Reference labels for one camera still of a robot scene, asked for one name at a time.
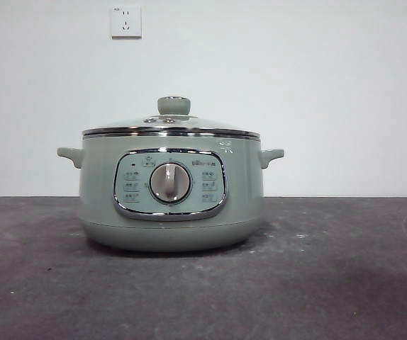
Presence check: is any glass lid with green knob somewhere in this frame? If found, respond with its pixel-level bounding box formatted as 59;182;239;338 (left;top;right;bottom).
82;96;262;137

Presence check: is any pale green electric pot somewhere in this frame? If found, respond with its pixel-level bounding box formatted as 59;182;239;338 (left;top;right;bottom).
56;135;286;254

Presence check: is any white wall socket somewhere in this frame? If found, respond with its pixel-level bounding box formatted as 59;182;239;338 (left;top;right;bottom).
110;6;143;40

